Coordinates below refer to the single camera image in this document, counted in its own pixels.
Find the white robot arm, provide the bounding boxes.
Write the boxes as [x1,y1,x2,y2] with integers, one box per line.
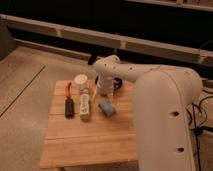
[93,55,203,171]

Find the wooden table board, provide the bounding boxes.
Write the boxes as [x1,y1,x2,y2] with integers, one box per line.
[40,80,137,168]

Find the white remote control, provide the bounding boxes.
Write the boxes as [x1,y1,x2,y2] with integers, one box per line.
[79,89,90,120]

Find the white paper cup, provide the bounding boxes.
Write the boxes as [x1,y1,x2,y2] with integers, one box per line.
[74,74,88,90]

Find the blue sponge block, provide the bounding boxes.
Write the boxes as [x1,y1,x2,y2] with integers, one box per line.
[98,101,116,117]

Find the black floor cables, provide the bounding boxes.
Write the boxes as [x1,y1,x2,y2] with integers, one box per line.
[186,96,213,171]

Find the black brush orange handle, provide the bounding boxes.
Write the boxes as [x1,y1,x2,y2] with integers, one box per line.
[65,82,74,118]

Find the metal shelf rail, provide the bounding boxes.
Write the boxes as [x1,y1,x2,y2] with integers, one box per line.
[0,13,213,67]

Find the dark ceramic bowl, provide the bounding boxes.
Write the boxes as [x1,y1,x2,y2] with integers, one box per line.
[95,77,123,91]

